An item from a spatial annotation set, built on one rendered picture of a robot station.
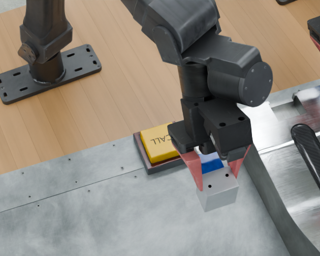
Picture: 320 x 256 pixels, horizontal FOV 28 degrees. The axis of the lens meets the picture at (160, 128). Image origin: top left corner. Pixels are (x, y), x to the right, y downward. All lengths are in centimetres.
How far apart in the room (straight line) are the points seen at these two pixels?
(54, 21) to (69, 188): 28
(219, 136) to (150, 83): 47
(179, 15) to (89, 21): 58
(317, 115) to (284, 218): 19
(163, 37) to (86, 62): 48
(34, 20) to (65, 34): 7
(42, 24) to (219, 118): 39
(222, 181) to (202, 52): 21
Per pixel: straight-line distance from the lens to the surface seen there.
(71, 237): 106
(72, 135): 116
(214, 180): 92
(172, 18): 77
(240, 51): 77
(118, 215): 107
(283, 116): 111
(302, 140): 107
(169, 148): 109
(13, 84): 124
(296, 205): 100
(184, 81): 83
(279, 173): 102
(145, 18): 80
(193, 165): 86
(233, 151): 79
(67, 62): 125
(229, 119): 78
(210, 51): 79
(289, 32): 133
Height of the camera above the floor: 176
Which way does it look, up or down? 56 degrees down
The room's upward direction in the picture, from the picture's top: straight up
